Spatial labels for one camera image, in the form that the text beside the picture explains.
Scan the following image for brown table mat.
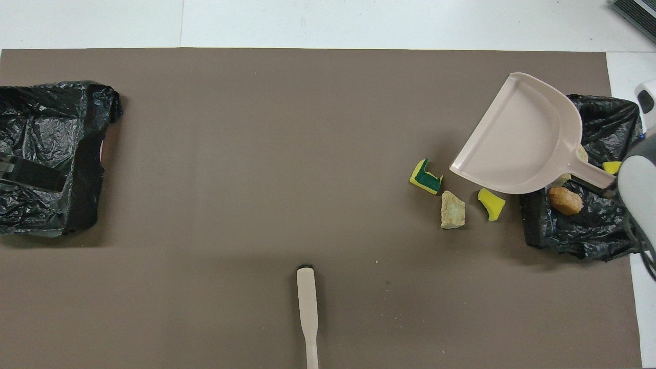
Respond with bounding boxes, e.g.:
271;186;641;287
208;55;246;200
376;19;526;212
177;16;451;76
0;48;644;369

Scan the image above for small yellow sponge piece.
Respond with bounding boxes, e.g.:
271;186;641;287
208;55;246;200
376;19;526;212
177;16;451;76
477;188;506;222

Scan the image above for pale stone-like bread chunk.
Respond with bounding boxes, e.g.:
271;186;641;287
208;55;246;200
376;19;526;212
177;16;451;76
440;190;467;230

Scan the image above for beige plastic dustpan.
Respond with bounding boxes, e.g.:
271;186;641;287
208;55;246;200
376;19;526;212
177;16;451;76
449;72;617;196

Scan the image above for beige hand brush black bristles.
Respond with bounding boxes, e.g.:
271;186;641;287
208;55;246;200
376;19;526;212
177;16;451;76
296;263;320;369

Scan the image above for yellow and green sponge piece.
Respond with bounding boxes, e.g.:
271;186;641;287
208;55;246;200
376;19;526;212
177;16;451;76
409;157;444;196

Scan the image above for bin lined with black bag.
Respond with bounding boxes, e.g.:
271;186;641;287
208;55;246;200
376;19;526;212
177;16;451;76
0;80;124;238
519;94;646;262

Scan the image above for grey ribbed device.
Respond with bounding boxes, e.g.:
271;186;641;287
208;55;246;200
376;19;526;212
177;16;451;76
610;0;656;44

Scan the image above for brown oval bread roll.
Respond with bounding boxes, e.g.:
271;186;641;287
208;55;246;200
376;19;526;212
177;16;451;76
549;186;584;216

